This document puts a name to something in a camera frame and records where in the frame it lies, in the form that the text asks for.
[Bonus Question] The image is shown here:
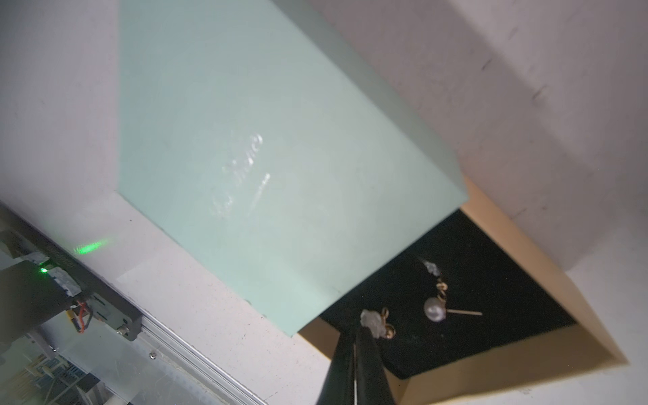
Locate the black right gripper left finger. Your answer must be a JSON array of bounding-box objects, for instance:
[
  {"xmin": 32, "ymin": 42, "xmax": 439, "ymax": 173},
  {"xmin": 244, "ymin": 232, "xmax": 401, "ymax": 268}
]
[{"xmin": 317, "ymin": 332, "xmax": 355, "ymax": 405}]

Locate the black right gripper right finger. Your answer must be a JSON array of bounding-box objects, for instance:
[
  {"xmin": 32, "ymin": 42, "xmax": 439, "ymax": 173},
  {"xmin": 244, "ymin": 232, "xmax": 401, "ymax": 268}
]
[{"xmin": 355, "ymin": 327, "xmax": 396, "ymax": 405}]

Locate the gold pearl earring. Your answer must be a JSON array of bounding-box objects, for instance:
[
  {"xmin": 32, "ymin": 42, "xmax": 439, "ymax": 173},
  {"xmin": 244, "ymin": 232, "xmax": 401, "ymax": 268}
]
[{"xmin": 418, "ymin": 258, "xmax": 484, "ymax": 323}]

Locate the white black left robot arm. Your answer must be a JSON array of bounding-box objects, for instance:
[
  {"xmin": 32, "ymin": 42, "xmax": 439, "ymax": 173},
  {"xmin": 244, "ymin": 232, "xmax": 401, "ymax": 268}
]
[{"xmin": 1, "ymin": 229, "xmax": 82, "ymax": 353}]

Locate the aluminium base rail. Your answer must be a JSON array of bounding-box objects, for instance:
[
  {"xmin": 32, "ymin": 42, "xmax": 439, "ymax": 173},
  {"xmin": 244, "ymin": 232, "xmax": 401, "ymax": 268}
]
[{"xmin": 1, "ymin": 205, "xmax": 263, "ymax": 404}]

